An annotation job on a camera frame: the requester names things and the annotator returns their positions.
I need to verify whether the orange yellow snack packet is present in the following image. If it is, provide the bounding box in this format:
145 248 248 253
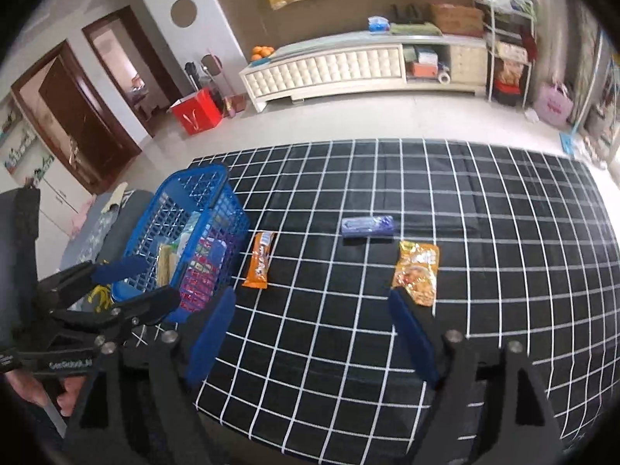
391 240 440 308

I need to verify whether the dark wooden door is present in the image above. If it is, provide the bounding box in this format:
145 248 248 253
10 41 140 193

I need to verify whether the green-sealed cracker pack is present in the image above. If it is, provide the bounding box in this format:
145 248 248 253
155 243 179 287

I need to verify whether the red yellow snack pouch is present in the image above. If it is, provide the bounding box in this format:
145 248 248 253
180 237 226 313

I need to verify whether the black white grid tablecloth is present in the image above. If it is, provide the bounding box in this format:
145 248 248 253
134 138 617 465

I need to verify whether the orange snack bar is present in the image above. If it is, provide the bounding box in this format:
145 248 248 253
243 231 274 290

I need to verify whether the cream TV cabinet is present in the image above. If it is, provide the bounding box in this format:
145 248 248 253
239 31 487 112

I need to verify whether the red paper bag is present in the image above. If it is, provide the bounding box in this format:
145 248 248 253
169 89 223 136

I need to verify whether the purple blue tissue pack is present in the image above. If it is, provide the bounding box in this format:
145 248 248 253
341 215 395 238

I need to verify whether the blue plastic basket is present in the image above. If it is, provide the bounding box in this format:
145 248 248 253
111 163 249 323

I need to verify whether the grey queen shirt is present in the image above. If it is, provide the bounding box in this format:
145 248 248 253
60 181 157 313

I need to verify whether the person left hand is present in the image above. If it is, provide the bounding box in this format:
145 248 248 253
4 369 88 417

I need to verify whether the plate of oranges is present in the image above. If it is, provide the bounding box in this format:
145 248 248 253
250 46 276 62

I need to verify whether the cardboard box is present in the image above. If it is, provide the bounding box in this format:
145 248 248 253
430 4 484 38

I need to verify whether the white metal shelf rack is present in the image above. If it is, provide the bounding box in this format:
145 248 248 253
472 0 537 108

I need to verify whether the pink tote bag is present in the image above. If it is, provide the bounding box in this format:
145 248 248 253
533 83 574 128

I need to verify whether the blue tissue box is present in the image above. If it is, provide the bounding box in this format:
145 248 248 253
367 16 390 33

